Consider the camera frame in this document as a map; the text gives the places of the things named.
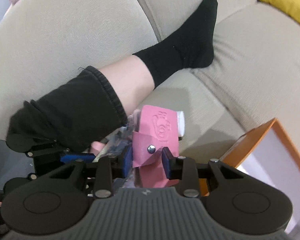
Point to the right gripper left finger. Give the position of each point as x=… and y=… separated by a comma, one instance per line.
x=95, y=179

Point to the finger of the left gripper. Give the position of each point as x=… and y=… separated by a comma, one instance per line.
x=37, y=147

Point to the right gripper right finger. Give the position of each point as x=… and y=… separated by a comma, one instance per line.
x=195, y=180

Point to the glitter hand mirror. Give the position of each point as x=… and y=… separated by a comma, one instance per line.
x=117, y=142

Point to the pink leather card holder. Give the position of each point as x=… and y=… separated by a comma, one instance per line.
x=156, y=128

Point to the pink handheld fan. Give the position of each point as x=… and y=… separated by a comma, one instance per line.
x=96, y=147

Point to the left leg black sock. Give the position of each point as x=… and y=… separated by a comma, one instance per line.
x=98, y=101

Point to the orange cardboard box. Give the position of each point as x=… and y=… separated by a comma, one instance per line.
x=268, y=154

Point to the beige sofa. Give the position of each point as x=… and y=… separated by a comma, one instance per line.
x=254, y=77

